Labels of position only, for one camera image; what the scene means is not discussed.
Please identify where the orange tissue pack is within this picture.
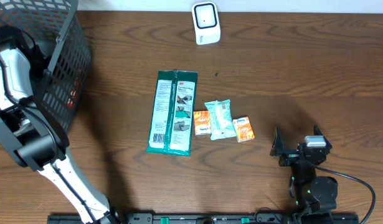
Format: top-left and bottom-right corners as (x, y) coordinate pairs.
(193, 111), (211, 136)
(233, 116), (255, 142)

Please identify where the mint green wipes packet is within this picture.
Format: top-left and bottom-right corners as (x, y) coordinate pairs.
(204, 100), (236, 141)

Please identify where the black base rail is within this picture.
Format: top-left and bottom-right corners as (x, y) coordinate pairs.
(47, 212), (360, 224)

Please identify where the grey plastic mesh basket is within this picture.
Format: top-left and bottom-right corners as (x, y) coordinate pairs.
(0, 0), (91, 131)

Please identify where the green 3M gloves package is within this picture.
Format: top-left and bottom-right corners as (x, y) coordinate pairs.
(146, 70), (198, 156)

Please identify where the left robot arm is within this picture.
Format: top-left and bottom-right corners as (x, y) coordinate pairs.
(0, 25), (124, 223)

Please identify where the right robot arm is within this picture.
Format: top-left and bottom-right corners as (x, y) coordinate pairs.
(270, 126), (338, 223)

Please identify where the white barcode scanner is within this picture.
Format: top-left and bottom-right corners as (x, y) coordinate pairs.
(191, 1), (221, 45)

